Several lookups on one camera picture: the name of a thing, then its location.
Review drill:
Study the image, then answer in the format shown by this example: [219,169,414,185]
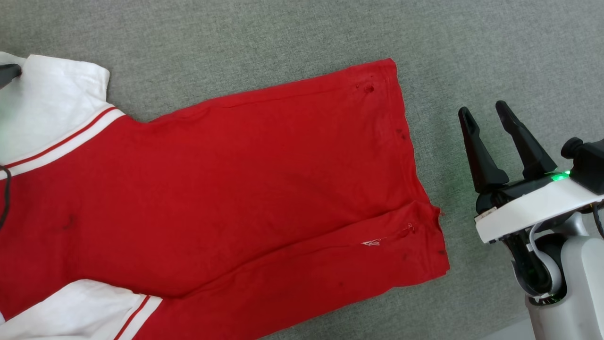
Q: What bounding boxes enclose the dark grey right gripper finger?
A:
[459,107,510,193]
[495,101,558,180]

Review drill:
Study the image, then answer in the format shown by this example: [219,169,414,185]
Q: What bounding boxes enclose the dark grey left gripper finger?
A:
[0,63,22,89]

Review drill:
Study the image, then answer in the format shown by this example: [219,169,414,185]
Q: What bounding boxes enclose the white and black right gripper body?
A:
[475,171,604,244]

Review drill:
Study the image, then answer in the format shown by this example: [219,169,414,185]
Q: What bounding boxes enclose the red and white shirt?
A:
[0,51,450,340]

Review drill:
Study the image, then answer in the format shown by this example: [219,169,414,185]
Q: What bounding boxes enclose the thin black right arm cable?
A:
[585,201,604,239]

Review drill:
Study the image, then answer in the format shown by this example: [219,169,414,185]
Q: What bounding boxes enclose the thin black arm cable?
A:
[0,165,12,232]
[585,201,604,239]

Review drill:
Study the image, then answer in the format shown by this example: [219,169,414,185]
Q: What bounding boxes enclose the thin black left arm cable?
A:
[0,165,12,232]

